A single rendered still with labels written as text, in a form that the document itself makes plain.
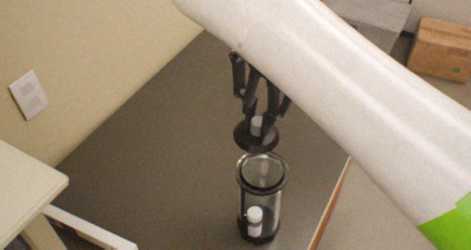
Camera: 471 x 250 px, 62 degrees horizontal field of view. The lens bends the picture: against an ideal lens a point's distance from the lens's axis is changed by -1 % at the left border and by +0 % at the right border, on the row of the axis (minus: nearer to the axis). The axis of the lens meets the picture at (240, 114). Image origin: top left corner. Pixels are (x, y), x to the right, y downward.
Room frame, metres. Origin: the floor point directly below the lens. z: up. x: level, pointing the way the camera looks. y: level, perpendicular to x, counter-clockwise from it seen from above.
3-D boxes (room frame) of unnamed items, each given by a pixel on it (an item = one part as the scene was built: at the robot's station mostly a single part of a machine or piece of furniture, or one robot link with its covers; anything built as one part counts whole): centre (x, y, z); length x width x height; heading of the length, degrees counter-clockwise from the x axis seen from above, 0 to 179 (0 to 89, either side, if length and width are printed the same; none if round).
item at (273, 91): (0.50, -0.06, 1.37); 0.04 x 0.01 x 0.11; 151
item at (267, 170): (0.48, -0.04, 1.06); 0.11 x 0.11 x 0.21
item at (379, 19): (2.55, -0.90, 0.17); 0.60 x 0.42 x 0.33; 59
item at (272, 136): (0.52, -0.03, 1.24); 0.09 x 0.09 x 0.07
